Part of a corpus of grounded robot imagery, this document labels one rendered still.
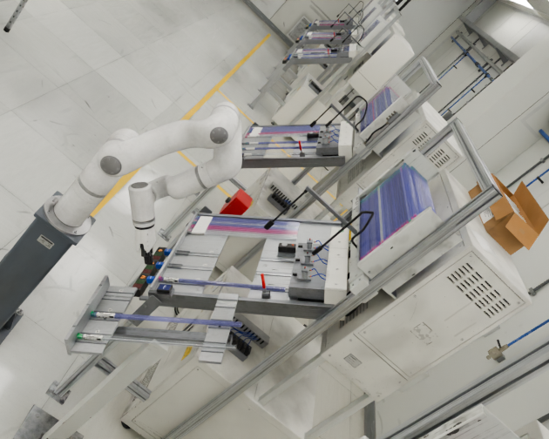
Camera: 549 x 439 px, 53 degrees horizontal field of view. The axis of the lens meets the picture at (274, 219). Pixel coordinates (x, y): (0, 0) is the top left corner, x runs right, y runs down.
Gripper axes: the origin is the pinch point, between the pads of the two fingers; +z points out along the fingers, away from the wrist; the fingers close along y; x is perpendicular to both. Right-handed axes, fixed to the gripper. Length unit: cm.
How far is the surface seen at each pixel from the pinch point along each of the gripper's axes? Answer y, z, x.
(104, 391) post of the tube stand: 39, 33, -6
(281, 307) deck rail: 10, 11, 54
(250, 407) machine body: 10, 63, 41
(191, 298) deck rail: 10.0, 9.8, 19.2
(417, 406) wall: -99, 160, 130
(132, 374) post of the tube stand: 38.5, 23.6, 5.1
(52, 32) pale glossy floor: -252, -47, -165
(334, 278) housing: 1, 2, 72
